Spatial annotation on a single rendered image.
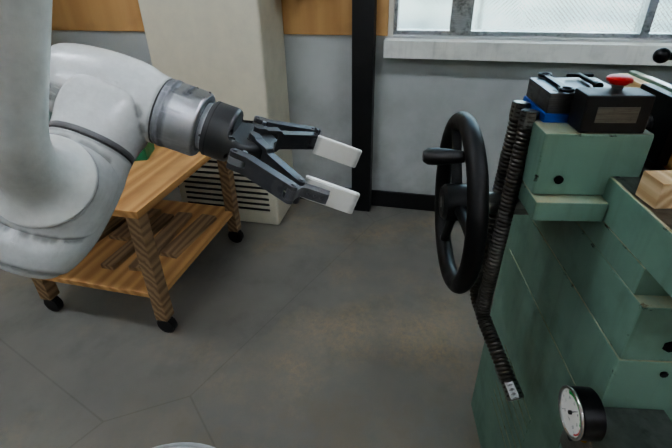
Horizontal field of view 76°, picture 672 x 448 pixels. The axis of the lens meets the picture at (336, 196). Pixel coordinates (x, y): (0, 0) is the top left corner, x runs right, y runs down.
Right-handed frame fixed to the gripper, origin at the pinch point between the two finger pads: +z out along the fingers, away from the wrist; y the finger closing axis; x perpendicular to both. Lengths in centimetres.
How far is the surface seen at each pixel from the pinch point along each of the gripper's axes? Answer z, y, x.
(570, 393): 34.2, -16.1, 10.5
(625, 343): 38.0, -13.2, 2.7
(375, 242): 38, 112, 81
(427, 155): 9.2, 2.4, -5.9
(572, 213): 29.7, -1.6, -6.6
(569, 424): 35.4, -18.0, 13.7
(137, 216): -46, 48, 58
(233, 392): -4, 30, 97
